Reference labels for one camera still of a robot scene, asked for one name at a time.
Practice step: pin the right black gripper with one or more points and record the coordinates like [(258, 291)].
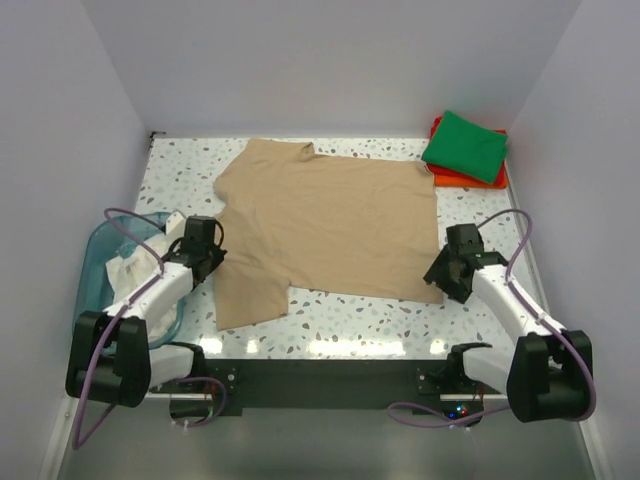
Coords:
[(435, 273)]

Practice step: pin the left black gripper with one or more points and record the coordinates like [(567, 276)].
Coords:
[(217, 256)]

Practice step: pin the beige t shirt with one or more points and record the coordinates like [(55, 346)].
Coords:
[(344, 225)]

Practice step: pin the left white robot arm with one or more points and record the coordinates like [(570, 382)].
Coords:
[(111, 358)]

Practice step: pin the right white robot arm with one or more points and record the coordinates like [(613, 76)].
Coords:
[(549, 374)]

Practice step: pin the white cloth in basket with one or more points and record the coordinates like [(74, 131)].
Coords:
[(126, 272)]

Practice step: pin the teal plastic basket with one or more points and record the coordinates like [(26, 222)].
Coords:
[(94, 291)]

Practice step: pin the folded green t shirt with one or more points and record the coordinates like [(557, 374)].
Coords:
[(466, 148)]

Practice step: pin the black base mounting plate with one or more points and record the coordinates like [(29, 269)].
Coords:
[(344, 385)]

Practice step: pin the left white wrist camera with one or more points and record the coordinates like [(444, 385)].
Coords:
[(175, 224)]

